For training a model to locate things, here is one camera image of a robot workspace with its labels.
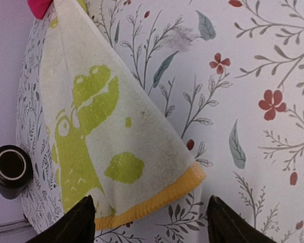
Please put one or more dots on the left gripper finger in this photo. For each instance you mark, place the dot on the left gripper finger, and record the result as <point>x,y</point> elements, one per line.
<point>77,225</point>

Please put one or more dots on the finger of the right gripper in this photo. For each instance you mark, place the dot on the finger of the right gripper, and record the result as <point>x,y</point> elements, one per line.
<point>226,226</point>

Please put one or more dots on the green yellow patterned towel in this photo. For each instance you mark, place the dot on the green yellow patterned towel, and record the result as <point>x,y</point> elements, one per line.
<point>107,138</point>

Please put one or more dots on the pink towel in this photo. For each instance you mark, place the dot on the pink towel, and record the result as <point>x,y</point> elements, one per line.
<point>39,7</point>

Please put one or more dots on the black cylindrical bottle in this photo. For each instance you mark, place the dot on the black cylindrical bottle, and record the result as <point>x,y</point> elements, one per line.
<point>15,171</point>

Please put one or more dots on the floral tablecloth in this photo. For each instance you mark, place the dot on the floral tablecloth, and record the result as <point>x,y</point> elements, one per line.
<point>229,78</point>

